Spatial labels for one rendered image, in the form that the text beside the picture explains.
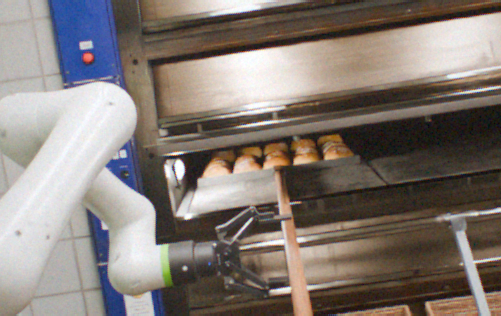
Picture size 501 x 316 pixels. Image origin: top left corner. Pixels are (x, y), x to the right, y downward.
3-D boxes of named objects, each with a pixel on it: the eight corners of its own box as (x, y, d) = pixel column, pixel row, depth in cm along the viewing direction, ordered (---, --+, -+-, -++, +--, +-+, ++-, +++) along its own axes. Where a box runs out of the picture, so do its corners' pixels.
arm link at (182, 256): (172, 292, 177) (165, 251, 176) (177, 276, 189) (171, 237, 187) (201, 288, 177) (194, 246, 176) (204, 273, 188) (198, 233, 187)
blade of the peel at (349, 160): (360, 163, 279) (359, 154, 279) (198, 187, 281) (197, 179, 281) (348, 147, 315) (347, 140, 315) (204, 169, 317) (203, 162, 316)
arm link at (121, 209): (32, 189, 162) (83, 174, 159) (33, 140, 168) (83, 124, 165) (121, 255, 192) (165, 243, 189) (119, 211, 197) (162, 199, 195)
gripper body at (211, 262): (196, 238, 185) (237, 232, 185) (202, 274, 186) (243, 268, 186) (193, 246, 177) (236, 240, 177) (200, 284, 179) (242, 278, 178)
